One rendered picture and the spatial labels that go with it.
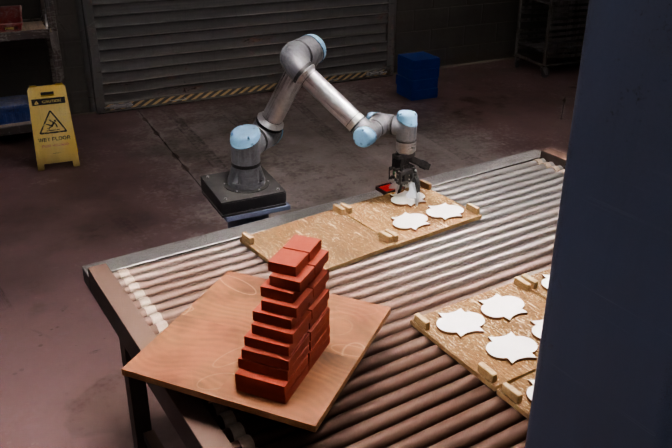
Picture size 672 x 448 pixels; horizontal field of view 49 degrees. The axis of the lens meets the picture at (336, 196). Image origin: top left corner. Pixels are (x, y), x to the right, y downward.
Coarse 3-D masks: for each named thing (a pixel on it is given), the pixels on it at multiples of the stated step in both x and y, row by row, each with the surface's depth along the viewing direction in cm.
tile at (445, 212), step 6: (444, 204) 281; (432, 210) 276; (438, 210) 276; (444, 210) 276; (450, 210) 276; (456, 210) 276; (462, 210) 276; (432, 216) 272; (438, 216) 272; (444, 216) 272; (450, 216) 272; (456, 216) 272; (462, 216) 272
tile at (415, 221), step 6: (402, 216) 272; (408, 216) 272; (414, 216) 272; (420, 216) 272; (426, 216) 272; (396, 222) 267; (402, 222) 267; (408, 222) 267; (414, 222) 267; (420, 222) 267; (426, 222) 267; (396, 228) 264; (402, 228) 263; (408, 228) 263; (414, 228) 263
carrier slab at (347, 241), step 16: (288, 224) 267; (304, 224) 267; (320, 224) 268; (336, 224) 268; (352, 224) 268; (240, 240) 258; (256, 240) 256; (272, 240) 256; (288, 240) 256; (336, 240) 256; (352, 240) 256; (368, 240) 256; (272, 256) 246; (336, 256) 246; (352, 256) 246; (368, 256) 248
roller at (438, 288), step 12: (528, 252) 253; (540, 252) 254; (552, 252) 256; (492, 264) 245; (504, 264) 246; (516, 264) 248; (468, 276) 238; (480, 276) 240; (432, 288) 231; (444, 288) 233; (396, 300) 225; (408, 300) 226
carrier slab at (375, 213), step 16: (400, 192) 294; (432, 192) 294; (352, 208) 280; (368, 208) 280; (384, 208) 280; (400, 208) 280; (416, 208) 280; (464, 208) 280; (368, 224) 268; (384, 224) 268; (432, 224) 268; (448, 224) 268; (400, 240) 257; (416, 240) 259
